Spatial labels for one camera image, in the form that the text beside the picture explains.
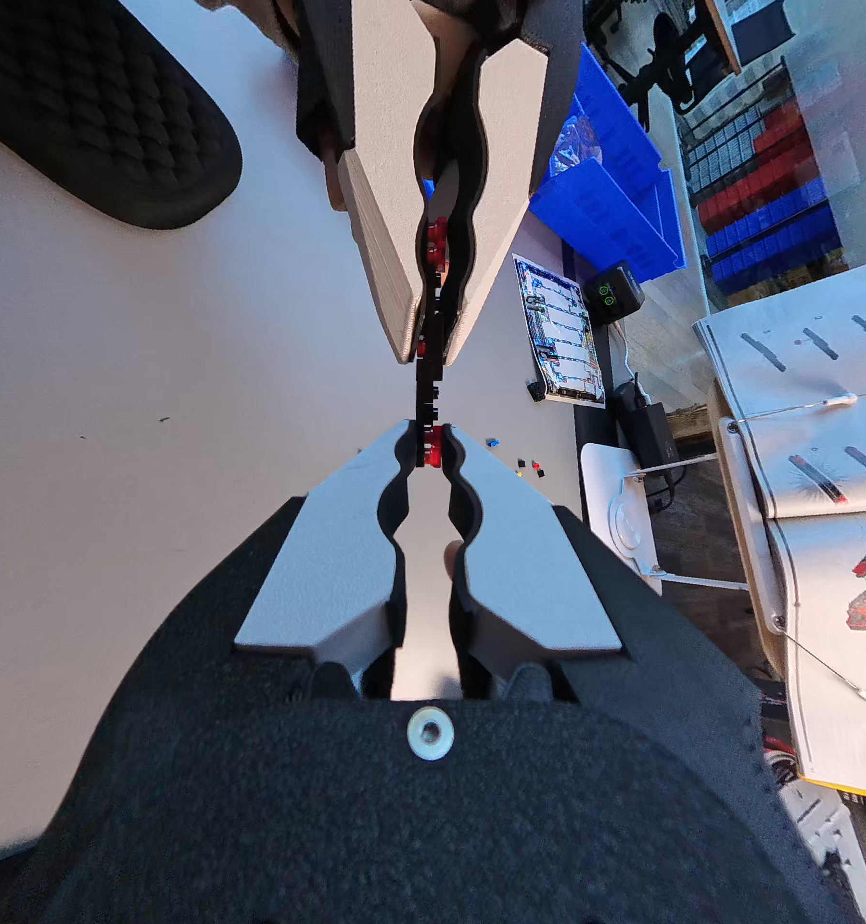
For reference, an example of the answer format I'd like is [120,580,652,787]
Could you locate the black power adapter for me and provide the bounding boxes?
[612,381,681,474]

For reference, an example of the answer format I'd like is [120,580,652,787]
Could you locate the black office chair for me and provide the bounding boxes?
[590,0,726,132]

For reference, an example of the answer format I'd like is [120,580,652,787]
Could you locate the black lego plate white emblem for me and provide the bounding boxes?
[415,217,450,470]

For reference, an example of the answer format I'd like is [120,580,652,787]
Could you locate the stack of red blue bins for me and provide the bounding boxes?
[682,101,847,291]

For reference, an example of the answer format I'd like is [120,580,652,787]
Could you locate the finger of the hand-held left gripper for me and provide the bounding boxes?
[433,38,551,367]
[338,0,440,364]

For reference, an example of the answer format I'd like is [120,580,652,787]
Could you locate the sticker sheet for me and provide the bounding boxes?
[512,254,609,410]

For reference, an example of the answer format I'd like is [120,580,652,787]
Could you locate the person's left hand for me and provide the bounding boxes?
[323,148,352,212]

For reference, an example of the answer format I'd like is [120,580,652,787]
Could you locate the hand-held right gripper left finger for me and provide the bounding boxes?
[234,420,414,699]

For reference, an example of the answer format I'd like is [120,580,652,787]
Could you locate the scattered small lego pieces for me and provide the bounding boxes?
[485,436,549,479]

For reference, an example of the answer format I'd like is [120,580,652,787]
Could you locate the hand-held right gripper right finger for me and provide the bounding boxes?
[444,424,622,699]

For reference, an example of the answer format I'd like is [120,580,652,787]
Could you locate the clear bag of lego parts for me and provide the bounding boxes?
[554,114,605,176]

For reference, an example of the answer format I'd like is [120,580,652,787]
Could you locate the black charger green lights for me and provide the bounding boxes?
[583,261,646,326]

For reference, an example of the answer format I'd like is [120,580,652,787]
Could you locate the black quilted wrist rest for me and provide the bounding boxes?
[0,0,243,231]

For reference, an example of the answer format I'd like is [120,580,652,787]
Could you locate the white stand base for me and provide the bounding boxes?
[581,442,663,596]

